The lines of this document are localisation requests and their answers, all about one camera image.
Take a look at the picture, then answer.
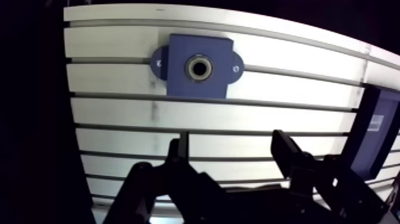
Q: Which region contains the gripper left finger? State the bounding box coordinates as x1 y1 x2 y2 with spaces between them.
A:
102 131 233 224

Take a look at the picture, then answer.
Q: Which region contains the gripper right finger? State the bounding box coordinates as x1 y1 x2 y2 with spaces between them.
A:
270 129 390 224

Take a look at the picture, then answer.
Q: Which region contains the dark blue-grey housing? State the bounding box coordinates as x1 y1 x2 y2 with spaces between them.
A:
149 33 245 99

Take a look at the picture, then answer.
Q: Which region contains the dark blue-grey tray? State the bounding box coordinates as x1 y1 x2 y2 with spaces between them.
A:
342 85 400 181

